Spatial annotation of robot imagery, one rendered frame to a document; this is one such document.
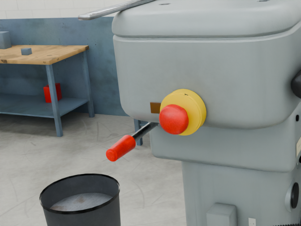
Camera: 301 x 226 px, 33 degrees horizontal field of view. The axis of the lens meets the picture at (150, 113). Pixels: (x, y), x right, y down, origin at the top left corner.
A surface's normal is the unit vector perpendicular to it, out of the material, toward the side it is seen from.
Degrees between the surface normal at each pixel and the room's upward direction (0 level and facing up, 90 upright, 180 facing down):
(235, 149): 90
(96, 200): 0
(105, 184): 86
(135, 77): 90
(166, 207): 0
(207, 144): 90
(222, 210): 0
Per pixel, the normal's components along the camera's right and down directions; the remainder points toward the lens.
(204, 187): -0.46, 0.33
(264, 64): 0.21, 0.30
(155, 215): -0.10, -0.94
